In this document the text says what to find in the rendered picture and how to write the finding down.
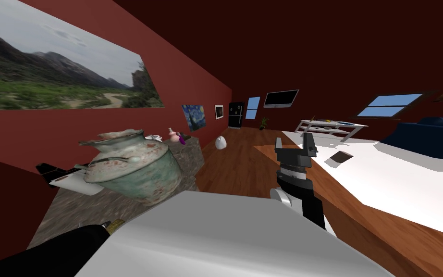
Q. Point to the dark blue sofa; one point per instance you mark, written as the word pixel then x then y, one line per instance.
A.
pixel 429 140

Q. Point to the pink bottle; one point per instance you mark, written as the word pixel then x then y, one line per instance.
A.
pixel 173 136

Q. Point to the black wall television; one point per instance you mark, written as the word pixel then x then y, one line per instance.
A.
pixel 281 99

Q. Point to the white rug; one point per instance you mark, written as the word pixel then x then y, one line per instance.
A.
pixel 394 184

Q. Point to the green ceramic lidded pot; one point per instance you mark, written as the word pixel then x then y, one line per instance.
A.
pixel 137 169

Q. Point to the black refrigerator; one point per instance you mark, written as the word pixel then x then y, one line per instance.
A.
pixel 236 115

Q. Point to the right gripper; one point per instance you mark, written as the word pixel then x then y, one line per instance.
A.
pixel 293 157

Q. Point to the white egg-shaped object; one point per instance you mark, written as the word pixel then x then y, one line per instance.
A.
pixel 220 143

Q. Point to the yellow-brown small object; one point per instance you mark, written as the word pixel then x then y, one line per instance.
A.
pixel 115 225

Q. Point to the narrow blue window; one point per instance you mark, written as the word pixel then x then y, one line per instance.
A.
pixel 253 107

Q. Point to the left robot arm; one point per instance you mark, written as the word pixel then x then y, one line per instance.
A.
pixel 48 256

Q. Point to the mountain landscape wall picture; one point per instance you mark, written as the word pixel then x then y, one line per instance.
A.
pixel 52 65

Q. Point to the wide blue window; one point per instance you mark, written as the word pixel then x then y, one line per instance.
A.
pixel 390 105

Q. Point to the small framed wall picture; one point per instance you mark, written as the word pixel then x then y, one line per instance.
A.
pixel 219 112

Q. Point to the purple small object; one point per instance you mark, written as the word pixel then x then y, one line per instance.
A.
pixel 182 140

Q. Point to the white coffee table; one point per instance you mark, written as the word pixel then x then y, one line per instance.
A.
pixel 331 125

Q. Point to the brown flat square object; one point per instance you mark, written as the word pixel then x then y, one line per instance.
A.
pixel 340 157

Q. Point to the green potted plant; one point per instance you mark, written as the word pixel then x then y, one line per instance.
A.
pixel 263 123

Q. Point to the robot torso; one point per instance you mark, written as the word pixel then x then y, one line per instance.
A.
pixel 221 238

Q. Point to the blue starry night painting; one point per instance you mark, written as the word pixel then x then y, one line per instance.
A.
pixel 194 117

